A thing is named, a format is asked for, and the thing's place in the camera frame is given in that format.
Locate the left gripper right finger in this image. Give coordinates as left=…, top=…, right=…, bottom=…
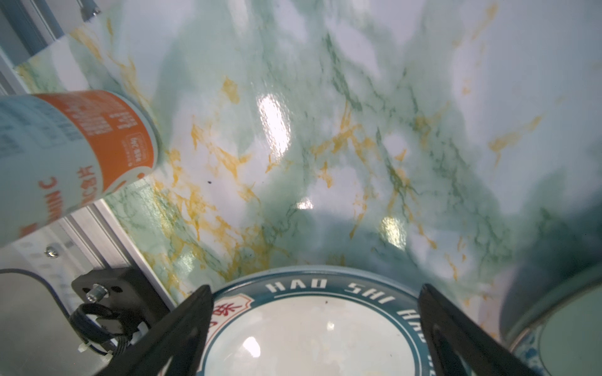
left=418, top=284, right=535, bottom=375

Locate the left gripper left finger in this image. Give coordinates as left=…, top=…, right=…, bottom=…
left=98, top=285, right=214, bottom=376

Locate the white plate green lettered rim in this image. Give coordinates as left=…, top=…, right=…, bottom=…
left=198, top=266, right=434, bottom=375

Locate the small teal patterned plate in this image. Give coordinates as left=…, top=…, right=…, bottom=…
left=499, top=264, right=601, bottom=375

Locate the white orange vitamin bottle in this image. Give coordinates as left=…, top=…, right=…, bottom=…
left=1, top=90, right=158, bottom=245

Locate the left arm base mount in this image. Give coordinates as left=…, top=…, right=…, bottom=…
left=68, top=268, right=170, bottom=356

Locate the aluminium front rail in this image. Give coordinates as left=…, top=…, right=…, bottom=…
left=1, top=202, right=175, bottom=375

